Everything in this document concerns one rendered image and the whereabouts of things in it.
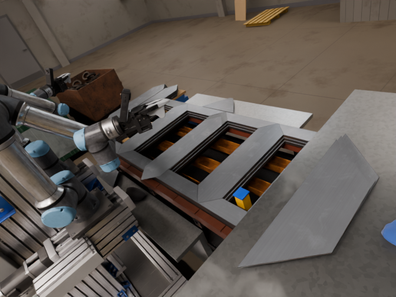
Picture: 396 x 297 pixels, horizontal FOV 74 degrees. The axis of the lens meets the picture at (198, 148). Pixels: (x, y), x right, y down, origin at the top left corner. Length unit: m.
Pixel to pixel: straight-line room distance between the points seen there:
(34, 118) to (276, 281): 0.97
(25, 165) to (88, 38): 11.27
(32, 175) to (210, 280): 0.70
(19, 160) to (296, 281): 0.95
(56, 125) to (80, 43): 11.04
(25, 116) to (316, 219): 1.06
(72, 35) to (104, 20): 1.48
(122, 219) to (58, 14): 10.95
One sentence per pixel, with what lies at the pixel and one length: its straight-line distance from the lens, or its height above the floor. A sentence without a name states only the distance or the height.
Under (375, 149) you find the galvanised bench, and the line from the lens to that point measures 1.22.
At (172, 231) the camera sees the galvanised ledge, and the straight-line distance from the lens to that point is 1.54.
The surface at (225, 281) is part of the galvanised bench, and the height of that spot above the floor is 1.05.
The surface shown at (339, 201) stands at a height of 1.07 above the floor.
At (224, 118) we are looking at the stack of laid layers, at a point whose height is 0.86.
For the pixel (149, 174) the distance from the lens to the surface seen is 1.66.
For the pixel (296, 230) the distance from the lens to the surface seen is 0.91.
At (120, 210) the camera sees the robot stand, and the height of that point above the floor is 0.95.
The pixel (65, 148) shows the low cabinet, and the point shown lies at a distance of 4.18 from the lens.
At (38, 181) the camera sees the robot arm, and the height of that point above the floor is 1.37.
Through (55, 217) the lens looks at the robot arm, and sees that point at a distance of 1.16.
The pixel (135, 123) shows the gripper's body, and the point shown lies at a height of 1.43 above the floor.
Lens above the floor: 1.83
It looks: 35 degrees down
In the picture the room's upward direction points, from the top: 21 degrees counter-clockwise
